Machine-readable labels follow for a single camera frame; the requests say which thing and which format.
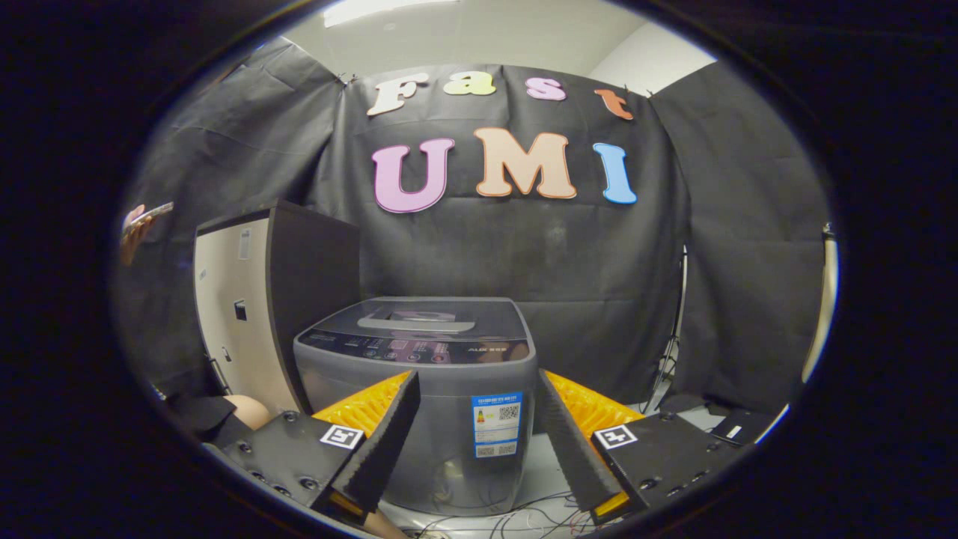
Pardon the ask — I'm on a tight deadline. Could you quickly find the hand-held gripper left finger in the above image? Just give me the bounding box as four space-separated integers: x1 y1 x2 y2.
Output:
201 369 421 526

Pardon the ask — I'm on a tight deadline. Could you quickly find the beige upright post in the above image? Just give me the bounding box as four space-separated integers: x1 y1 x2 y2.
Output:
801 223 839 384

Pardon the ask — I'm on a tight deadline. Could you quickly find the black backdrop cloth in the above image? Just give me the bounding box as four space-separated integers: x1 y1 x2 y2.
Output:
116 37 832 416

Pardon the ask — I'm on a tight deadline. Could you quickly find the person's leg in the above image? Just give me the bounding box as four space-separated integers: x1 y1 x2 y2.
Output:
166 393 272 450

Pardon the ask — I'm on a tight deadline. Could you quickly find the tangle of thin cables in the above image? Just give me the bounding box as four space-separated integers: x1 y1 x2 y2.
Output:
404 490 599 538

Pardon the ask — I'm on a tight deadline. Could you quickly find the grey washing machine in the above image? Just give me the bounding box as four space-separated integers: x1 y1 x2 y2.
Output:
293 296 540 517

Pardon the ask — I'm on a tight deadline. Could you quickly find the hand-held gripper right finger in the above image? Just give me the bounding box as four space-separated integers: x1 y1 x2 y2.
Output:
537 368 749 525

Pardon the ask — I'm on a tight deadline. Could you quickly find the dark washing machine lid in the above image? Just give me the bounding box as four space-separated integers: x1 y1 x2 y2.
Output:
314 296 525 341

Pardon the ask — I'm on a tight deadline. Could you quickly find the black light stand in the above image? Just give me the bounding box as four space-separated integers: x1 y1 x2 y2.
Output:
644 243 688 409

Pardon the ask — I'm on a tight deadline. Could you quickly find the black and beige cabinet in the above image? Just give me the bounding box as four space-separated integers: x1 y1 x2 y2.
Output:
193 198 361 416

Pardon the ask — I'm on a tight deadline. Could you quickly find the white smartphone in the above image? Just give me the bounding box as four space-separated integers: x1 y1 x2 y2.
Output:
123 201 174 231

